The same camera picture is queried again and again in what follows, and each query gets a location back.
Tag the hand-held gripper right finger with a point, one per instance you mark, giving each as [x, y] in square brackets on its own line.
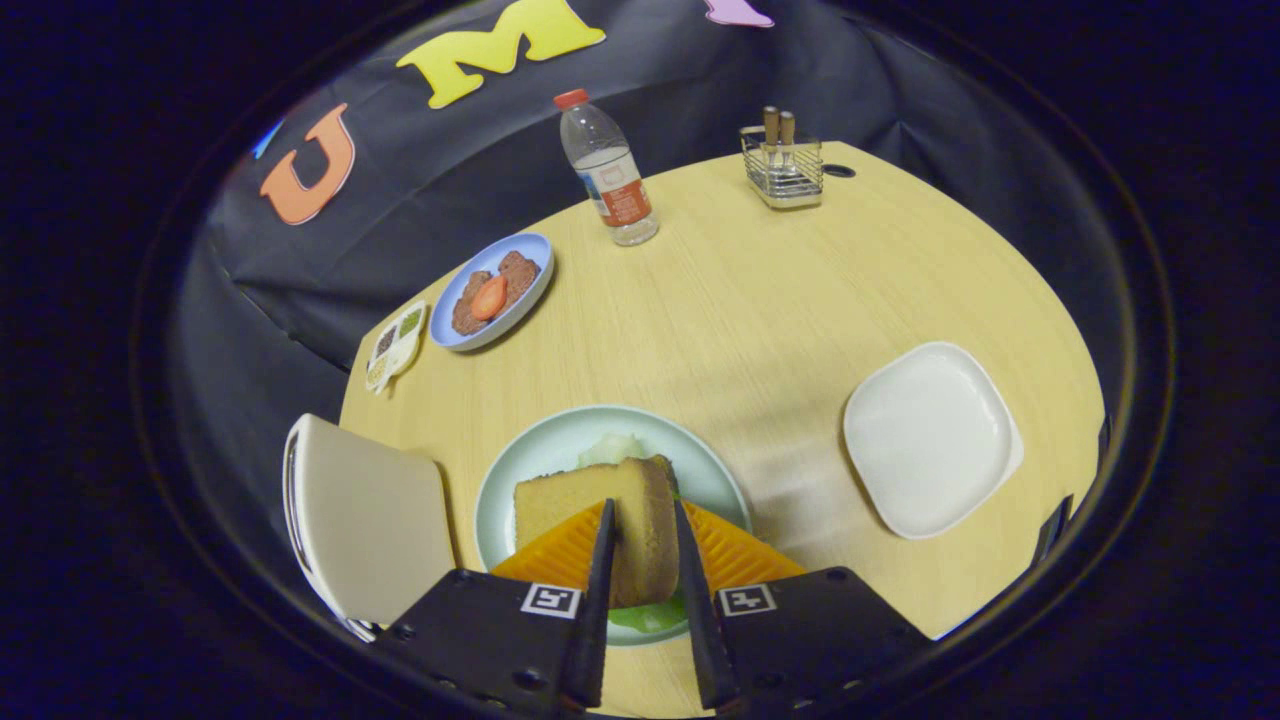
[695, 600]

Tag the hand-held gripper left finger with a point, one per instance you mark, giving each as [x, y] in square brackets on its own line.
[598, 600]

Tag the toasted bread slice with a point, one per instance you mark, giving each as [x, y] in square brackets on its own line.
[645, 540]

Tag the green lettuce leaf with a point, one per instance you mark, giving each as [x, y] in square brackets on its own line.
[610, 448]

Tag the pale green round plate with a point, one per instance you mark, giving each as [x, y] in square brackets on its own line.
[530, 450]

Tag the white toaster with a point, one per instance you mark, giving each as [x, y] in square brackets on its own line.
[370, 520]

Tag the white square plate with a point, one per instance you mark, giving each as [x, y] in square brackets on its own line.
[930, 440]

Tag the brown meat patty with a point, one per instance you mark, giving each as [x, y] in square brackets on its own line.
[468, 315]
[520, 270]

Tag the red tomato slice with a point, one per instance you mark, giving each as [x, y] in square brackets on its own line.
[489, 298]

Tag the white divided seasoning dish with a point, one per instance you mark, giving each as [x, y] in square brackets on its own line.
[395, 350]

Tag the blue round plate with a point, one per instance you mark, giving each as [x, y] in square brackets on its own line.
[478, 255]

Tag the clear plastic bottle red cap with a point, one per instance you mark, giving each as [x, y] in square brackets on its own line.
[615, 190]

